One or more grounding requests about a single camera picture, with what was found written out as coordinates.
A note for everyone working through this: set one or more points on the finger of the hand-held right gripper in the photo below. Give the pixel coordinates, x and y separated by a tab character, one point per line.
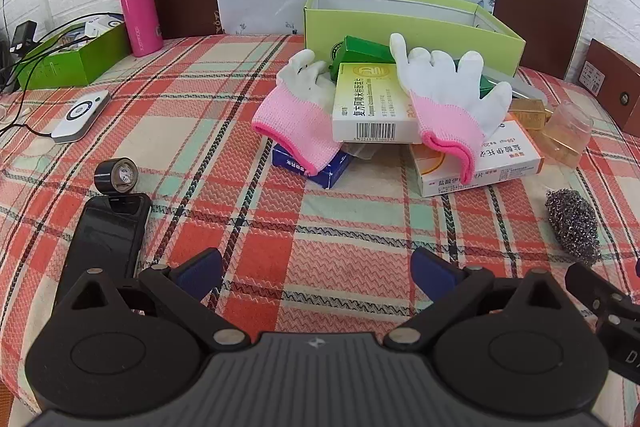
592	283

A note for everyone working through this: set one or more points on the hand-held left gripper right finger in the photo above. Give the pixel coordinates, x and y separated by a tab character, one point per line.
434	271

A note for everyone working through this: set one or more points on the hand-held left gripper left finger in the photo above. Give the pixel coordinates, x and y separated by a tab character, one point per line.
200	269

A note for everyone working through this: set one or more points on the steel wool scrubber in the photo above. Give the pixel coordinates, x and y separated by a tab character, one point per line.
572	227

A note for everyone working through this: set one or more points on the white orange medicine box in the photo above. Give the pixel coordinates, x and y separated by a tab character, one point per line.
505	157

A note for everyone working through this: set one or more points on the blue box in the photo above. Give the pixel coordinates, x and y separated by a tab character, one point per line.
320	174

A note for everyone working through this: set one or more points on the clear plastic cup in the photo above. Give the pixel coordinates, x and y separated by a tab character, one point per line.
570	127

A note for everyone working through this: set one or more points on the white pink-cuffed glove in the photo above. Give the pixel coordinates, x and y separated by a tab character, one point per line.
450	92
295	122

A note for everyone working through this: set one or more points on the white yellow medicine box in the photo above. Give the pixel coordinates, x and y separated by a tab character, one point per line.
370	107

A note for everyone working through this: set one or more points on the gold box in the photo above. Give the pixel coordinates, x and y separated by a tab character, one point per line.
530	117

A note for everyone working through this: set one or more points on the dark green box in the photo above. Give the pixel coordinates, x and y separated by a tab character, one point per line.
485	86
360	49

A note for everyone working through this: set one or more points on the large light green cardboard box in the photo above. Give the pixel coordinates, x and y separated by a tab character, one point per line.
450	38

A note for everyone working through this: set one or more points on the black smartphone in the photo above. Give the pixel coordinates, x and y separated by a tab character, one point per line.
105	242

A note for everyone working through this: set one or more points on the plaid tablecloth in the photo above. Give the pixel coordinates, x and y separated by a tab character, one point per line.
300	232

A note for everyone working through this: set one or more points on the black tape roll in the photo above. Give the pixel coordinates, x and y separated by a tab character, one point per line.
105	179

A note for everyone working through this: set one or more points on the brown cardboard box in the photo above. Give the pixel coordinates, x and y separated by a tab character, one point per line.
615	92

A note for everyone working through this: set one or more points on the small green box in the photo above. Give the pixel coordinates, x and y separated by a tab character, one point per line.
95	62

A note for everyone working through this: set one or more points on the small white box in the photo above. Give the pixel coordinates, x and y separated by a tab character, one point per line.
102	28

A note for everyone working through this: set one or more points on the pink thermos bottle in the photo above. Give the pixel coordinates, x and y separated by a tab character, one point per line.
140	7

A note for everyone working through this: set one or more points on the black power adapter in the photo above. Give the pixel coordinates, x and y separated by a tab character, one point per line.
24	36

